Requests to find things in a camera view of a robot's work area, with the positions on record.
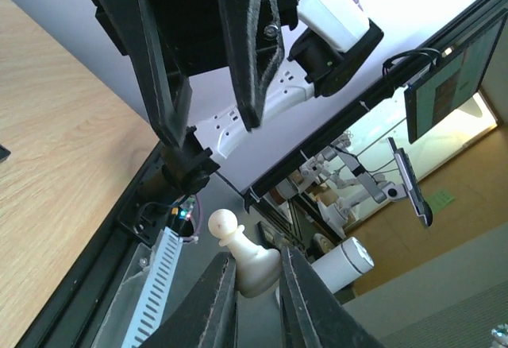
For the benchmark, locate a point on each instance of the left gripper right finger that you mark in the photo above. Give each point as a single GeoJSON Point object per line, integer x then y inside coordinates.
{"type": "Point", "coordinates": [311, 316]}

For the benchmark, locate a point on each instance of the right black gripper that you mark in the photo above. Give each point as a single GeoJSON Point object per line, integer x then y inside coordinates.
{"type": "Point", "coordinates": [253, 47]}

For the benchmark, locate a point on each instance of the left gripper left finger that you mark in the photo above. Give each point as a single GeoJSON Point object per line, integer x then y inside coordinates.
{"type": "Point", "coordinates": [208, 316]}

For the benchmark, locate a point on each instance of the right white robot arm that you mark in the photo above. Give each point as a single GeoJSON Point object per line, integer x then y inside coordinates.
{"type": "Point", "coordinates": [212, 71]}

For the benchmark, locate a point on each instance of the white cylinder in background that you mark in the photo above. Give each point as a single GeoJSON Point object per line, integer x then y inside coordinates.
{"type": "Point", "coordinates": [343, 265]}

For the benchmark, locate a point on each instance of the computer monitor in background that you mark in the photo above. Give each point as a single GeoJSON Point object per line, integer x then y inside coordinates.
{"type": "Point", "coordinates": [437, 93]}

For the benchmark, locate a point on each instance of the light blue cable duct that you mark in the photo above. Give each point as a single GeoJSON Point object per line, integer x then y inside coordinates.
{"type": "Point", "coordinates": [157, 276]}

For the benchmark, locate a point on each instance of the black aluminium rail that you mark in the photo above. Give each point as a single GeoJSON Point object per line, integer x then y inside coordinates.
{"type": "Point", "coordinates": [405, 23]}

